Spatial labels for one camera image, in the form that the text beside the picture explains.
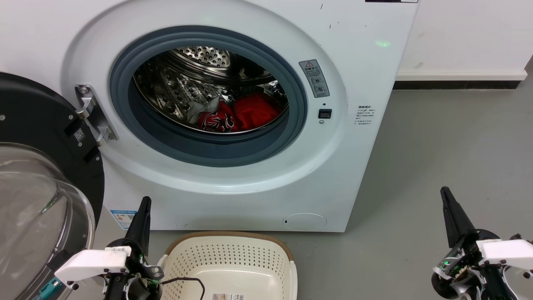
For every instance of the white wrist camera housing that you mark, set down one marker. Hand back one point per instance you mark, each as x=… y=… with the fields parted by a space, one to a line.
x=91 y=263
x=506 y=252

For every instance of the black round washer door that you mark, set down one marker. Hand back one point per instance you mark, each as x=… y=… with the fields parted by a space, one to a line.
x=37 y=112

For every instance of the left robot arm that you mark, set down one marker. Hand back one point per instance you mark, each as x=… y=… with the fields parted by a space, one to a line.
x=50 y=289

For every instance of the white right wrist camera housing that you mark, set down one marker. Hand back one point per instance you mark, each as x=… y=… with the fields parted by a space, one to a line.
x=506 y=252

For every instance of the black wall baseboard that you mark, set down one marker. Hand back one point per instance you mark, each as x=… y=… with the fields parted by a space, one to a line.
x=454 y=85

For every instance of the white perforated laundry basket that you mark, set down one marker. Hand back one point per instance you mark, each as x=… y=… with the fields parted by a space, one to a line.
x=233 y=258

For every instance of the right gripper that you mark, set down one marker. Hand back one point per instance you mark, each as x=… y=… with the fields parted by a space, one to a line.
x=462 y=271

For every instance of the plain red garment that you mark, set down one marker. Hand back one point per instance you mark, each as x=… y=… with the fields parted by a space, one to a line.
x=255 y=110

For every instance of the black door latch socket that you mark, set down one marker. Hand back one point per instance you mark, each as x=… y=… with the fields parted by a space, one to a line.
x=325 y=113

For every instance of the red black patterned garment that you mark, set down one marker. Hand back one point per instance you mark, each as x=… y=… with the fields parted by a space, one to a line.
x=216 y=121

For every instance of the white wall ledge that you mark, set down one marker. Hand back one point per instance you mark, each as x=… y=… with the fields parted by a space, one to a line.
x=458 y=75

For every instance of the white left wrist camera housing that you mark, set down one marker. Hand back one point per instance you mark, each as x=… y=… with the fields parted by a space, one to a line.
x=91 y=263

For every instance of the grey rubber door gasket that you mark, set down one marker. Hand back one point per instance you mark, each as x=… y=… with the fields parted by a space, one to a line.
x=208 y=153

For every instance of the grey warning sticker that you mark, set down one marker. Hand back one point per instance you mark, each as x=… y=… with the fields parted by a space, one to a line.
x=314 y=78

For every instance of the clear glass door bowl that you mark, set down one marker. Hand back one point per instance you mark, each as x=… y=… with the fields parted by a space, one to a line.
x=33 y=216

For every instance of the white text sticker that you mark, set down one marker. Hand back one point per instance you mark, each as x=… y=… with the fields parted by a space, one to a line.
x=364 y=115

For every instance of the blue energy label sticker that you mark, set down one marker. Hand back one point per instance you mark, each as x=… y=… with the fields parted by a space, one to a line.
x=123 y=218

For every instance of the white garment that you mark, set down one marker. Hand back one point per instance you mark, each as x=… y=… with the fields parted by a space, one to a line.
x=203 y=106

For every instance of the silver metal door hinge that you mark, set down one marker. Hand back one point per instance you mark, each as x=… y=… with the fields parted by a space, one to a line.
x=95 y=118

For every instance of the stainless steel washing machine drum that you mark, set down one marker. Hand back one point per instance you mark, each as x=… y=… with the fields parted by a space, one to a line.
x=175 y=85

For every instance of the white QR code sticker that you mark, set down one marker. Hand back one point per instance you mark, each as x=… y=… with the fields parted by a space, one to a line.
x=79 y=135

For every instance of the round drain filter cover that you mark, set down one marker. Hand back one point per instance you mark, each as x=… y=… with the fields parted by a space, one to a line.
x=305 y=222

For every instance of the paper label with barcode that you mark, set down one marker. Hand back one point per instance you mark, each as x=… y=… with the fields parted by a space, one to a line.
x=228 y=296

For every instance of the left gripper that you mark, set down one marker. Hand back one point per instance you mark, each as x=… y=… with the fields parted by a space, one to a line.
x=139 y=275

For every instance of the white front-load washing machine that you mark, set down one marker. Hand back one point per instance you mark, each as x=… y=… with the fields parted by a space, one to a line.
x=358 y=166

